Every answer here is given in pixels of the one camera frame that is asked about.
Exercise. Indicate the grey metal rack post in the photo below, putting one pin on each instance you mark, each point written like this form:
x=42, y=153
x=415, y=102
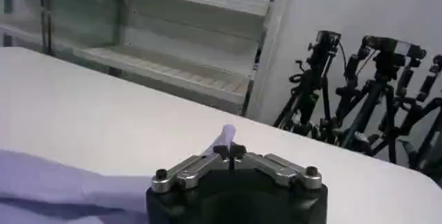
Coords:
x=45, y=11

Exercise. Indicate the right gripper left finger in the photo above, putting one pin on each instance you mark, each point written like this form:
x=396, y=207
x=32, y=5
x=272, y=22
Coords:
x=193, y=173

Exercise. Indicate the white empty display shelf unit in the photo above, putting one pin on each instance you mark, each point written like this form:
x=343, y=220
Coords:
x=179, y=42

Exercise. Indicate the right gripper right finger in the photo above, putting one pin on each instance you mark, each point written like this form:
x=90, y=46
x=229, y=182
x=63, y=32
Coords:
x=276, y=170

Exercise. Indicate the purple t-shirt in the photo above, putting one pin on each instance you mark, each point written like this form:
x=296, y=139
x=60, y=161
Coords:
x=52, y=184

